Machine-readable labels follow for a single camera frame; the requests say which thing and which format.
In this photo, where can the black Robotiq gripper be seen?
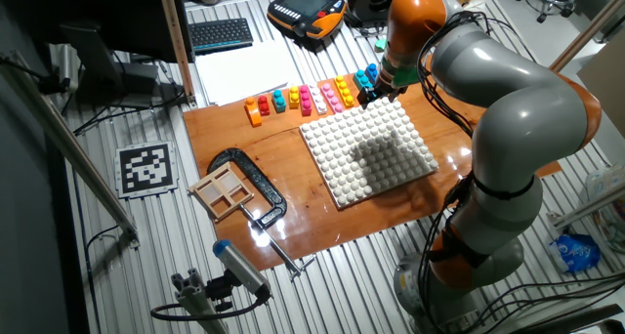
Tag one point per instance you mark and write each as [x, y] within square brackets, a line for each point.
[384, 91]

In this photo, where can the teal four-stud block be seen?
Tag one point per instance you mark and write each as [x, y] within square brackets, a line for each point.
[361, 80]

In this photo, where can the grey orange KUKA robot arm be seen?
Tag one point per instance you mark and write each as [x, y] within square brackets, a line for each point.
[527, 119]

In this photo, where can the yellow flat four-stud block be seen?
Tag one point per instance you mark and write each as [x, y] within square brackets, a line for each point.
[344, 92]

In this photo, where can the pink flat four-stud block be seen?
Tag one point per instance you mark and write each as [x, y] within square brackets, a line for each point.
[332, 98]

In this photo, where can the white flat four-stud block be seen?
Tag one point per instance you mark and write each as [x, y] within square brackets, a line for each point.
[318, 100]

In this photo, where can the white studded baseplate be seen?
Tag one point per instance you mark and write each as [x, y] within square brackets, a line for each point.
[366, 153]

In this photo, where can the small teal plastic piece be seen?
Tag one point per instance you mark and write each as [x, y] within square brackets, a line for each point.
[381, 45]

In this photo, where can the magenta three-stud block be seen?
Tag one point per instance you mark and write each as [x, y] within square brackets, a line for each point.
[305, 102]

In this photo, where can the yellow two-stud block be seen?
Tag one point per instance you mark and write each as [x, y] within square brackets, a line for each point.
[294, 98]

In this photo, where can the teal two-stud block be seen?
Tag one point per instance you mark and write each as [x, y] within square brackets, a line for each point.
[279, 102]

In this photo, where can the black filament spool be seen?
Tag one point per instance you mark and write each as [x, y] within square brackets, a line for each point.
[373, 2]

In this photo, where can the red two-stud block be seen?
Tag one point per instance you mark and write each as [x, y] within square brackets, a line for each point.
[263, 106]

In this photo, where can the varnished wooden board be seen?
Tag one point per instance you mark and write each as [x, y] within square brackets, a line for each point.
[293, 178]

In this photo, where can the orange black teach pendant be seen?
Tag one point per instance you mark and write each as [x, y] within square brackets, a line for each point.
[305, 7]

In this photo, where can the orange sloped one-stud block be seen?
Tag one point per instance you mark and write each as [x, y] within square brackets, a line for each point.
[253, 114]

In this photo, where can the stack of white papers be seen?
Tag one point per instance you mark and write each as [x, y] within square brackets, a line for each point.
[244, 72]

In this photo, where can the black metal C-clamp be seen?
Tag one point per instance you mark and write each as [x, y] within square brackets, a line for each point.
[263, 182]

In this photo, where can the black computer keyboard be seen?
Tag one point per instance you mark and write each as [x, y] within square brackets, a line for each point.
[220, 33]

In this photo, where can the black white fiducial marker plate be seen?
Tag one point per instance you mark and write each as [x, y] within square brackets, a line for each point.
[145, 169]

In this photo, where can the brown cardboard sheet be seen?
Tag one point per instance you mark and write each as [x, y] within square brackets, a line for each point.
[605, 85]

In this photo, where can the short aluminium extrusion bar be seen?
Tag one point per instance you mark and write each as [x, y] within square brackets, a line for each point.
[591, 206]

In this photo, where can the clear plastic bag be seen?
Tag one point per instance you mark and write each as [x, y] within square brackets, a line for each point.
[608, 187]

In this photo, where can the blue plastic bag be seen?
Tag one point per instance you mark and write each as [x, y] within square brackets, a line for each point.
[575, 252]

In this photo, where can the black computer monitor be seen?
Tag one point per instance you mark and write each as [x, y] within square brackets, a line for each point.
[122, 16]

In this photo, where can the black monitor stand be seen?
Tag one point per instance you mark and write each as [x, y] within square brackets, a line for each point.
[97, 65]

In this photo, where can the green gripper mount adapter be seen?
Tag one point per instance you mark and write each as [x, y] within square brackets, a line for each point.
[403, 75]

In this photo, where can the small wooden window frame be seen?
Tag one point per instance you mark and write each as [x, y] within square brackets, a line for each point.
[220, 191]

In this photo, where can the upright wooden post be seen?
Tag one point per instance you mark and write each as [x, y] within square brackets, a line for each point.
[177, 46]

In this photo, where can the grey camera with blue end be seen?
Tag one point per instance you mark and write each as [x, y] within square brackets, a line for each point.
[239, 268]

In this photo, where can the slanted wooden frame beam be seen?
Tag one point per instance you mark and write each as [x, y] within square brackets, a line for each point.
[586, 31]

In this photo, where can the aluminium extrusion camera post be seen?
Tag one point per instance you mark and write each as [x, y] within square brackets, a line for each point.
[195, 300]

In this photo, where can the long aluminium frame beam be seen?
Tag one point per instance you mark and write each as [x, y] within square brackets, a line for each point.
[68, 148]

